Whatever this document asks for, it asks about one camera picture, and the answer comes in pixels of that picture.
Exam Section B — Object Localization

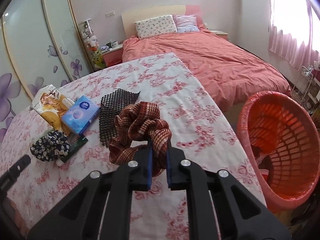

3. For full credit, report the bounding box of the black daisy scrunchie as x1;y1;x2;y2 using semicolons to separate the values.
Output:
30;130;70;162

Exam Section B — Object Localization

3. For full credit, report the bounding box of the yellow white snack bag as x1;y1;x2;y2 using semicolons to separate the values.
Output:
31;85;74;136

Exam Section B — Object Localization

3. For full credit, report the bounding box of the blue Vinda tissue pack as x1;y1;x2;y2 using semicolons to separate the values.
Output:
61;95;100;135

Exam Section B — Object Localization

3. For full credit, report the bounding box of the black polka dot cloth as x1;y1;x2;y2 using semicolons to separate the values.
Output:
99;88;140;147

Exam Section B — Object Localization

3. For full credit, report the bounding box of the red white paper cup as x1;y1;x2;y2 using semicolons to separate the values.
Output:
259;168;272;186

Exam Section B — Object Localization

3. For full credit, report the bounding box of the red plastic laundry basket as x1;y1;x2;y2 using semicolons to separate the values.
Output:
236;91;319;212

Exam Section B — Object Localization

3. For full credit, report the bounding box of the bed with salmon duvet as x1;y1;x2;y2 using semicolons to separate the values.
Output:
122;29;291;112

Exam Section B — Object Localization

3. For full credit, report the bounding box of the sliding wardrobe with purple flowers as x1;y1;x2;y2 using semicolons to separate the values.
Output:
1;0;92;138

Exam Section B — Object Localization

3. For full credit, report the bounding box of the white shelf cart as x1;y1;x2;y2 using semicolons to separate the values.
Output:
306;61;319;115

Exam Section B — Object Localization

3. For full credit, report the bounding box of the stuffed toy column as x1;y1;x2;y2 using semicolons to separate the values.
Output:
80;19;106;70

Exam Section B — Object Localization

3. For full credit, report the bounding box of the pink left nightstand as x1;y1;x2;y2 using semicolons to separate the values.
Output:
102;44;123;67

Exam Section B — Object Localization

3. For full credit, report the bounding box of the pink nightstand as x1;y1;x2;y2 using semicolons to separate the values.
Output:
211;30;228;40
102;44;123;67

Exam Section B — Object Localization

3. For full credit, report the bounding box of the white mug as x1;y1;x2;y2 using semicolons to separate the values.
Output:
111;41;118;48

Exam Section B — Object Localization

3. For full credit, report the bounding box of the pink right nightstand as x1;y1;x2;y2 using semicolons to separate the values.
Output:
211;30;228;40

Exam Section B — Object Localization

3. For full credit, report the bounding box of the pink window curtain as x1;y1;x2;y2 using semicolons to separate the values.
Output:
268;0;319;69

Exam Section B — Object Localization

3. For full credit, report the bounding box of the pink striped pillow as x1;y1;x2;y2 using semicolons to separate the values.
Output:
173;15;200;33

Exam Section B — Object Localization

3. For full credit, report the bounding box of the beige pink headboard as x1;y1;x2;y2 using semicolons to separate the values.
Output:
121;4;202;40

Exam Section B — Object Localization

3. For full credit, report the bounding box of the floral white pillow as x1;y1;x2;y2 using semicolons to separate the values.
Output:
135;15;177;40

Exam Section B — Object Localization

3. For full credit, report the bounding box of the white wire rack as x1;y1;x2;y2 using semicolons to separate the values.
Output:
291;64;313;105

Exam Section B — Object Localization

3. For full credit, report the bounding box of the wall power socket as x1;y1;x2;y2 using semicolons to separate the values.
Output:
105;11;115;18

